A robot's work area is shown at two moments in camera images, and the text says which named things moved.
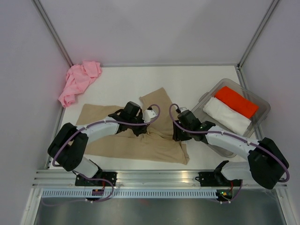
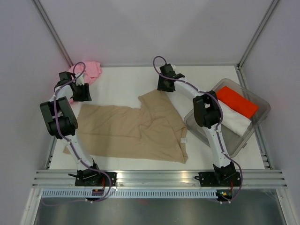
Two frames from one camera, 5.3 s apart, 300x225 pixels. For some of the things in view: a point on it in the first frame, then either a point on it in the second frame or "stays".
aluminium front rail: [127, 178] stays
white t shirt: [226, 116] stays
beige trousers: [156, 143] stays
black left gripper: [142, 130] -> [86, 96]
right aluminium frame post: [273, 4] stays
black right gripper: [176, 135] -> [161, 86]
